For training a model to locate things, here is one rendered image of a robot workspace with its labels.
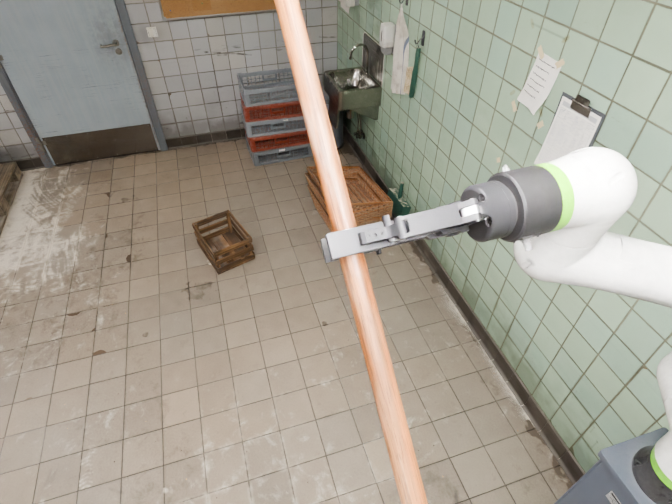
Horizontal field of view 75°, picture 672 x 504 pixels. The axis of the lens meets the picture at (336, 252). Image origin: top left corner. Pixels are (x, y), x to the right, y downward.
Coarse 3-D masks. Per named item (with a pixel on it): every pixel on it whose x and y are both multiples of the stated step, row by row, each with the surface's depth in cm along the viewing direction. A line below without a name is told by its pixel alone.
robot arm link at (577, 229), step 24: (552, 168) 55; (576, 168) 55; (600, 168) 55; (624, 168) 55; (576, 192) 54; (600, 192) 55; (624, 192) 55; (576, 216) 55; (600, 216) 56; (552, 240) 63; (576, 240) 61
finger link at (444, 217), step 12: (456, 204) 49; (468, 204) 49; (408, 216) 49; (420, 216) 49; (432, 216) 49; (444, 216) 49; (456, 216) 49; (468, 216) 49; (480, 216) 49; (420, 228) 49; (432, 228) 49; (444, 228) 50
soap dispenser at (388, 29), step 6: (384, 24) 301; (390, 24) 301; (384, 30) 301; (390, 30) 301; (384, 36) 303; (390, 36) 304; (384, 42) 306; (390, 42) 307; (384, 48) 310; (390, 48) 311; (384, 54) 313; (390, 54) 314
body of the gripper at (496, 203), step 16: (464, 192) 57; (480, 192) 54; (496, 192) 53; (480, 208) 52; (496, 208) 53; (512, 208) 53; (464, 224) 53; (480, 224) 55; (496, 224) 53; (512, 224) 54; (480, 240) 56
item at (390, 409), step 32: (288, 0) 53; (288, 32) 53; (320, 96) 53; (320, 128) 52; (320, 160) 52; (352, 224) 51; (352, 256) 51; (352, 288) 51; (384, 352) 50; (384, 384) 49; (384, 416) 49; (416, 480) 49
